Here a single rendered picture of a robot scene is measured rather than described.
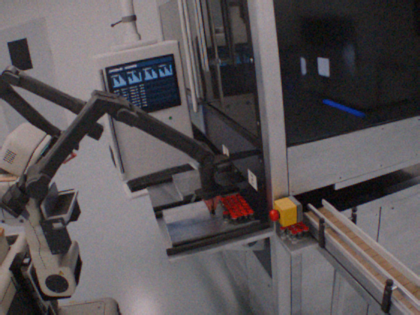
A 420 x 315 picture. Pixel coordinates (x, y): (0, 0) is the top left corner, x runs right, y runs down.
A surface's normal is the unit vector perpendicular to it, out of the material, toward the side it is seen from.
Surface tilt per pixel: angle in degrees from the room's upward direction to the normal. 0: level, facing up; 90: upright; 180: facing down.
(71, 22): 90
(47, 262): 90
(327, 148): 90
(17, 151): 90
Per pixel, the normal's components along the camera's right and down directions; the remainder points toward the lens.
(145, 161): 0.40, 0.29
